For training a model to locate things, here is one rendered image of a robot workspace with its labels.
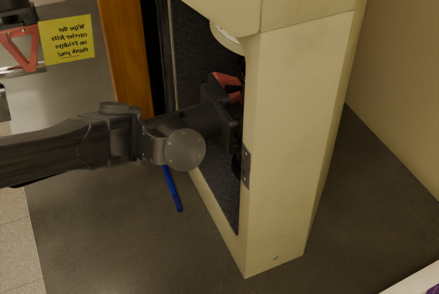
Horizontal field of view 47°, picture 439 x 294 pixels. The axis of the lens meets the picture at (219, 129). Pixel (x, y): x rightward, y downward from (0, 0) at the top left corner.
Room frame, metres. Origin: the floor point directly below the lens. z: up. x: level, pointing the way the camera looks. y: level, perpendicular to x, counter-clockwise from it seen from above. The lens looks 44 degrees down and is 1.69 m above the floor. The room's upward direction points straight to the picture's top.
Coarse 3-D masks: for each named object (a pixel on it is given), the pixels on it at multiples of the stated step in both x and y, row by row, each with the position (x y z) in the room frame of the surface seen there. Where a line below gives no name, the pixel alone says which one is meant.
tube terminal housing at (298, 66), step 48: (288, 0) 0.43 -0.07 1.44; (336, 0) 0.45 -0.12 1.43; (288, 48) 0.43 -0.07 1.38; (336, 48) 0.46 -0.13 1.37; (288, 96) 0.44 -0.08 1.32; (336, 96) 0.47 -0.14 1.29; (288, 144) 0.44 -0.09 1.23; (240, 192) 0.45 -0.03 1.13; (288, 192) 0.45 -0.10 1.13; (240, 240) 0.44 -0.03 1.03; (288, 240) 0.45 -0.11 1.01
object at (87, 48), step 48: (0, 0) 0.60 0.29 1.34; (48, 0) 0.63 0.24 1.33; (96, 0) 0.66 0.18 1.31; (0, 48) 0.59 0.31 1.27; (48, 48) 0.62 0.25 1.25; (96, 48) 0.65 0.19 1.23; (144, 48) 0.68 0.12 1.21; (48, 96) 0.61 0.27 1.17; (96, 96) 0.64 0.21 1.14; (144, 96) 0.68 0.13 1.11
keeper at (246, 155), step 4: (244, 144) 0.44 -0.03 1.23; (244, 148) 0.44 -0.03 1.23; (244, 152) 0.44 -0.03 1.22; (248, 152) 0.43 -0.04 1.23; (244, 156) 0.44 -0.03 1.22; (248, 156) 0.43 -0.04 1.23; (244, 160) 0.44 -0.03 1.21; (248, 160) 0.43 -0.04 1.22; (244, 164) 0.44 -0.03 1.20; (248, 164) 0.43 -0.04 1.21; (244, 168) 0.44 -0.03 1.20; (248, 168) 0.43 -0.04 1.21; (244, 172) 0.43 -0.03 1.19; (248, 172) 0.43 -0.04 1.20; (244, 176) 0.43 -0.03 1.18; (248, 176) 0.42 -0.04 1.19; (244, 180) 0.43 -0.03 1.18; (248, 180) 0.42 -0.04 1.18; (244, 184) 0.43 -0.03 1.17; (248, 184) 0.42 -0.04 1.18; (248, 188) 0.42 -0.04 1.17
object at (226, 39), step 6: (210, 24) 0.58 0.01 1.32; (216, 30) 0.56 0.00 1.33; (222, 30) 0.55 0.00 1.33; (216, 36) 0.55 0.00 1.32; (222, 36) 0.54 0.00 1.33; (228, 36) 0.54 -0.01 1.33; (222, 42) 0.54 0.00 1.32; (228, 42) 0.53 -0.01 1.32; (234, 42) 0.53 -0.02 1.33; (228, 48) 0.53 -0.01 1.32; (234, 48) 0.52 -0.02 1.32; (240, 48) 0.52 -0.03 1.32; (240, 54) 0.52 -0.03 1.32
